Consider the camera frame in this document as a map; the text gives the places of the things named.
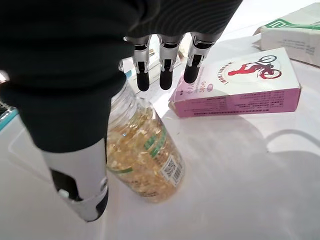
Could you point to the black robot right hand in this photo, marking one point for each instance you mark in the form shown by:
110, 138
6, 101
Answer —
62, 62

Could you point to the clear bottle of yellow capsules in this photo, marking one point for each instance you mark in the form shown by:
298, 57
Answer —
145, 150

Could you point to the green and white medicine box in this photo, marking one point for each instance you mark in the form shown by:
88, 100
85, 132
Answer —
287, 42

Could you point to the pink box with red motorcyclist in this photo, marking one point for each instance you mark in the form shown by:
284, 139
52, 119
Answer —
237, 82

